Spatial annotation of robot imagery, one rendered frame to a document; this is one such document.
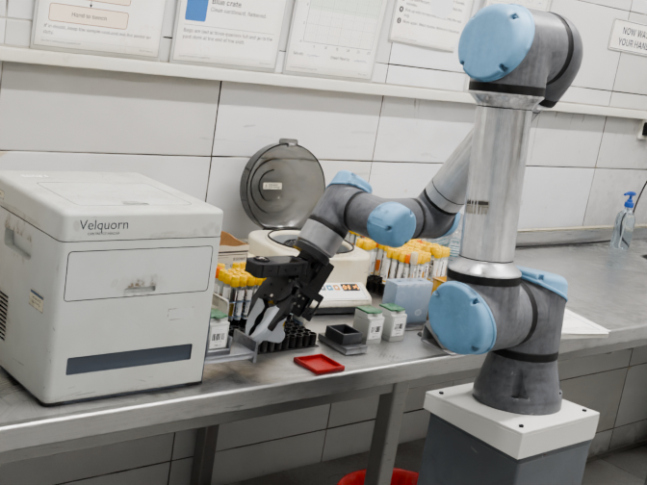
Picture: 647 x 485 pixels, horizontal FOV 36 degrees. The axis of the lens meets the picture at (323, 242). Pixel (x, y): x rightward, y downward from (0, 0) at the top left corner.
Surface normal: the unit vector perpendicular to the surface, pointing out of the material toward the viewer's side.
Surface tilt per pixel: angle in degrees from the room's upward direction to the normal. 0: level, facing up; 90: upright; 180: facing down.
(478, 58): 82
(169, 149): 90
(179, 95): 90
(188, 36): 94
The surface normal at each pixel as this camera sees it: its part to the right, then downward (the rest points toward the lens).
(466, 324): -0.73, 0.17
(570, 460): 0.64, 0.27
